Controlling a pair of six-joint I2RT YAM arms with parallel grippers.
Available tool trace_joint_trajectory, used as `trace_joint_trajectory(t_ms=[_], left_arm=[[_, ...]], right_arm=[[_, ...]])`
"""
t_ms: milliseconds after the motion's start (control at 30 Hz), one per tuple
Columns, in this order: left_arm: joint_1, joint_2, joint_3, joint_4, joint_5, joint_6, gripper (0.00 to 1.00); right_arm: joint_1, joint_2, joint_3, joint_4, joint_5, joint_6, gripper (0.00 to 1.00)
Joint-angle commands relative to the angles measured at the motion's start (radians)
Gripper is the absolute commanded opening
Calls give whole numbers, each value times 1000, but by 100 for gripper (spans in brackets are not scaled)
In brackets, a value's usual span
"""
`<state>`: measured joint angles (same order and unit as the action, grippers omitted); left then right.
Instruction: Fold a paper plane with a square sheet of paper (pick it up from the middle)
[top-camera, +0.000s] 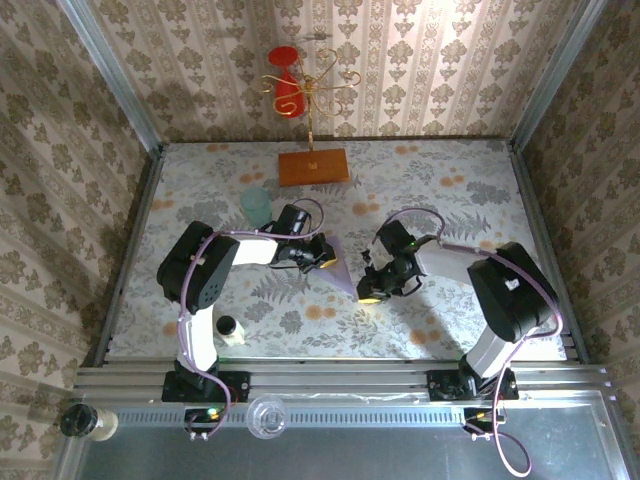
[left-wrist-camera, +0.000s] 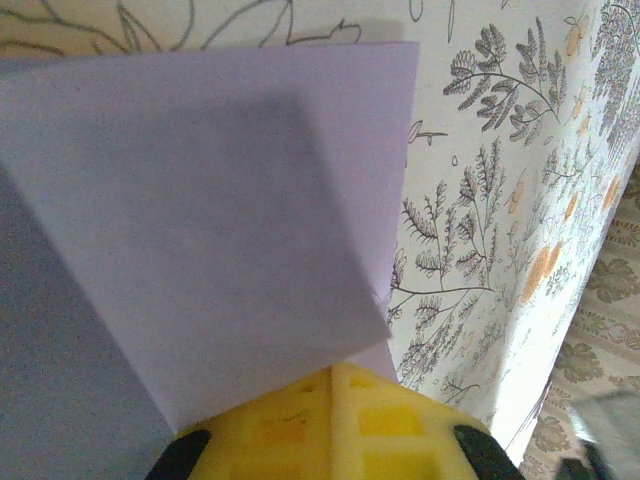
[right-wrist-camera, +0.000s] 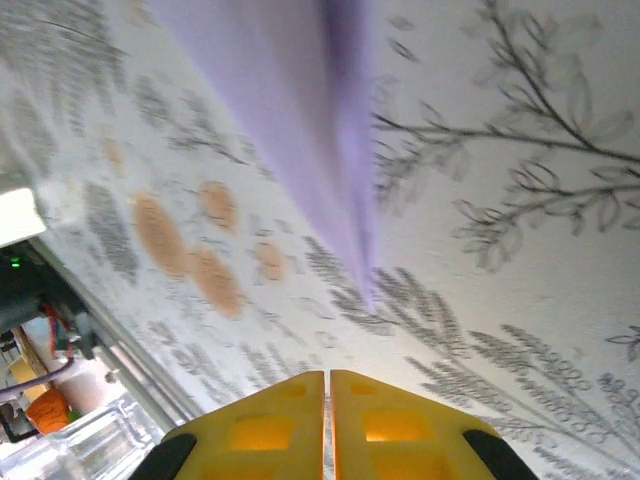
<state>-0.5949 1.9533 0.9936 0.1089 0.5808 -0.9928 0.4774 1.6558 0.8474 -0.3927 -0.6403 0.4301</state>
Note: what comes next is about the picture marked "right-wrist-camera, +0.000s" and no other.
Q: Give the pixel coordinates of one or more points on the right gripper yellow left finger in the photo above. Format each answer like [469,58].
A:
[260,440]

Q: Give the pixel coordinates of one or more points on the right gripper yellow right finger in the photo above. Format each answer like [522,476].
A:
[400,440]

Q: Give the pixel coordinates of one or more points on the clear glass cup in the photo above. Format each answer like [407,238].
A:
[105,445]

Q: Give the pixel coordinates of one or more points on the orange round object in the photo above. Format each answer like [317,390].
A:
[47,412]

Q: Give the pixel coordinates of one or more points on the floral table cover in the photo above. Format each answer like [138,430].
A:
[500,250]

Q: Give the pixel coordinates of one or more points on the aluminium front rail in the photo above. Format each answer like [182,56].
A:
[125,345]

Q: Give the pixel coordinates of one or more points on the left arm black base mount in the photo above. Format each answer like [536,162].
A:
[20,295]

